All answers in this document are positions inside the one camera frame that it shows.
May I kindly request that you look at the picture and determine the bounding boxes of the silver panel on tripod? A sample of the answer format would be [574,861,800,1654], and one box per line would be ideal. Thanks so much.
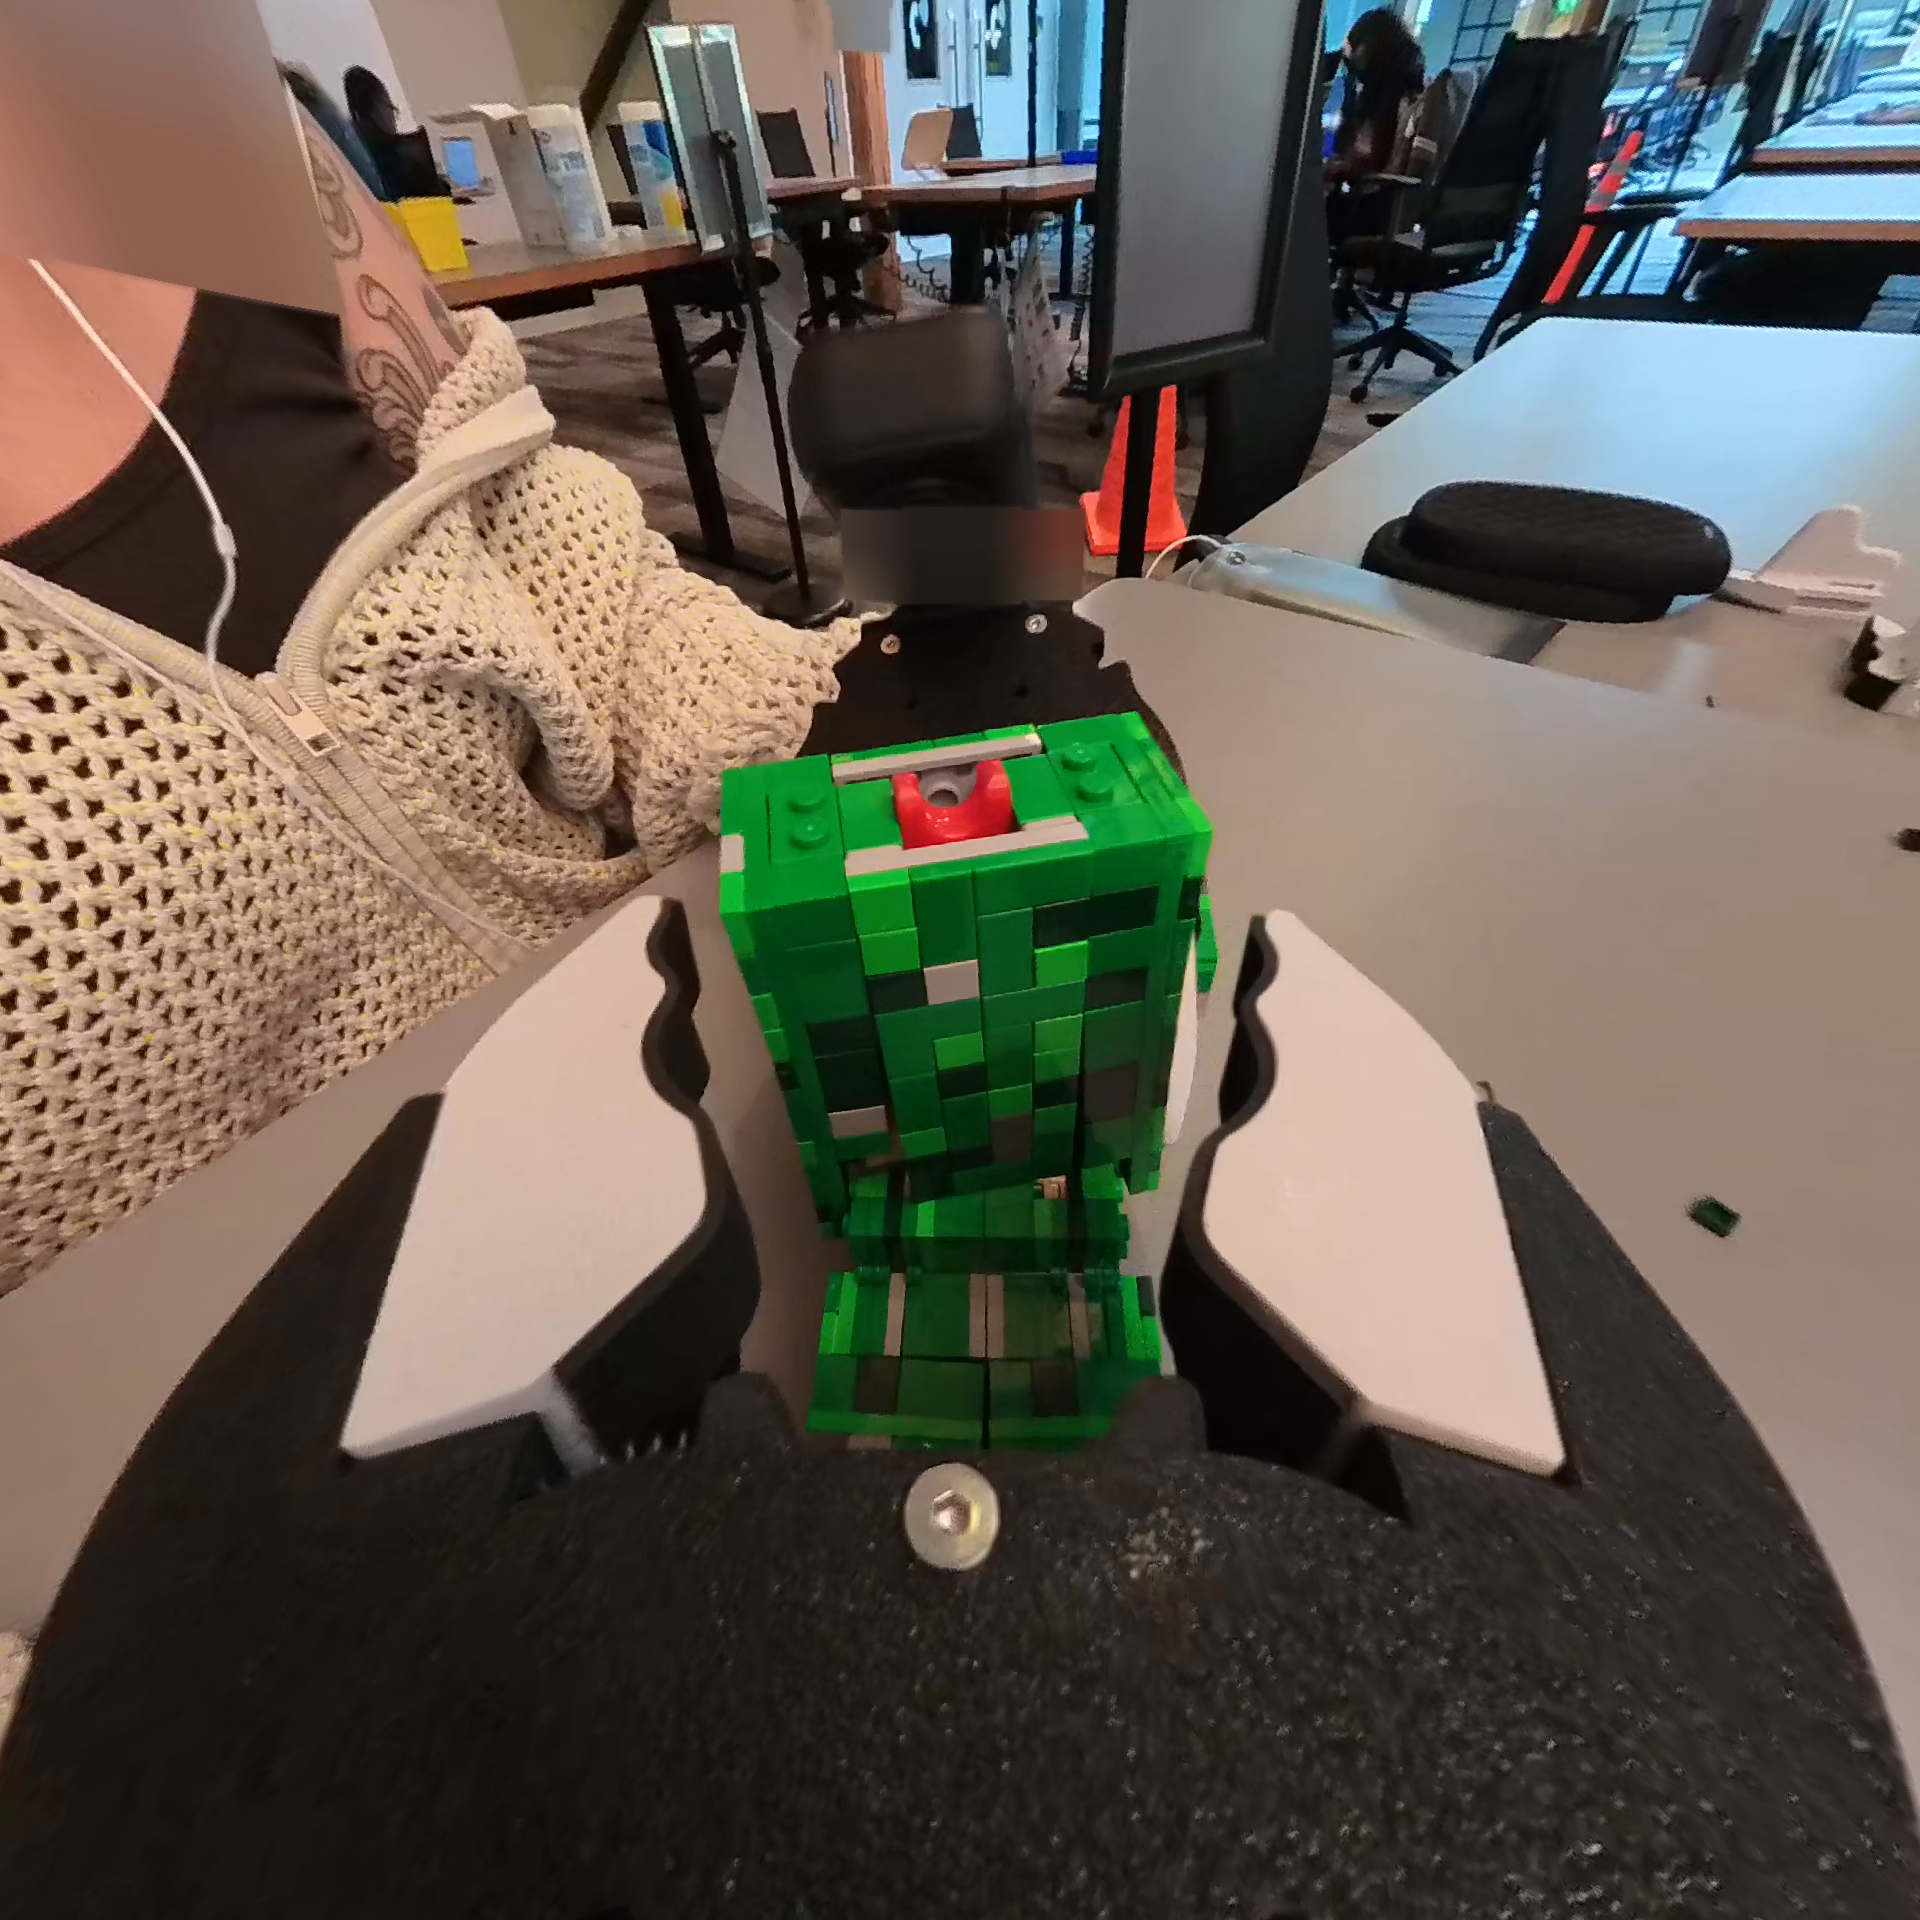
[643,20,865,629]

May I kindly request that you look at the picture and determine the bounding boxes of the person's left forearm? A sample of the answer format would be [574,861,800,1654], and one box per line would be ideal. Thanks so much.
[511,576,865,880]

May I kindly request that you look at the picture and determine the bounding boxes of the black shirt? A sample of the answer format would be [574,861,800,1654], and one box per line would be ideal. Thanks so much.
[0,288,425,680]

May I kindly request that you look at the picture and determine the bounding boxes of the black office chair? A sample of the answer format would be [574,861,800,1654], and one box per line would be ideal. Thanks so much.
[1328,67,1525,404]

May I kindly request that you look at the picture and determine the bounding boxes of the cream knit cardigan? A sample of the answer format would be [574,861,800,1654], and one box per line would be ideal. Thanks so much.
[0,305,865,1297]

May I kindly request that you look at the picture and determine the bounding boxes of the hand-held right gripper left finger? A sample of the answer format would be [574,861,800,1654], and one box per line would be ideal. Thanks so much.
[343,895,762,1503]

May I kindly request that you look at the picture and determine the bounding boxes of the long wooden desk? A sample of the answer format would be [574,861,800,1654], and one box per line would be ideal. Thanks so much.
[768,163,1099,309]

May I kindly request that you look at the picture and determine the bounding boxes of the white notched plastic part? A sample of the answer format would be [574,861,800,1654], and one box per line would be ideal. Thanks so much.
[1733,507,1911,614]

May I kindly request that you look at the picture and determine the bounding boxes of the wooden desk with black legs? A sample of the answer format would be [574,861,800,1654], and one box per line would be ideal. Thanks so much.
[432,229,785,576]

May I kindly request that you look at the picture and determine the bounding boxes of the white and black notched part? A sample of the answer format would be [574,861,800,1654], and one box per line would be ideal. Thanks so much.
[1842,613,1920,715]

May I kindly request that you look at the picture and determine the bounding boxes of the orange traffic cone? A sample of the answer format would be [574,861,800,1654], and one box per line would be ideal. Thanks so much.
[1080,384,1192,560]

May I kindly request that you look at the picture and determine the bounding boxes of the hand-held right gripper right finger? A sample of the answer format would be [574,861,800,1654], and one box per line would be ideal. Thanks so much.
[1161,910,1571,1517]

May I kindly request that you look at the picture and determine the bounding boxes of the green lego creeper figure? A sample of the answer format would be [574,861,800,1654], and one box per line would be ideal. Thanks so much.
[721,718,1213,1453]

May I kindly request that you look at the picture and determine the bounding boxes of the light grey table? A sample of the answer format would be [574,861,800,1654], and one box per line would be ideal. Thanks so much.
[1224,311,1920,700]

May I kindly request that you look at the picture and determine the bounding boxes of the black framed sign board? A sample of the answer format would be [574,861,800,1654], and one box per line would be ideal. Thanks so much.
[1083,0,1338,534]

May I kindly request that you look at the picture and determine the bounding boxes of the black textured oval pad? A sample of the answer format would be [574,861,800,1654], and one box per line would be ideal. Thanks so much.
[1363,479,1737,625]

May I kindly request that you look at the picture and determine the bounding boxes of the white earphone cable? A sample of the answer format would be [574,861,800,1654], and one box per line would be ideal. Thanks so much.
[27,257,514,964]

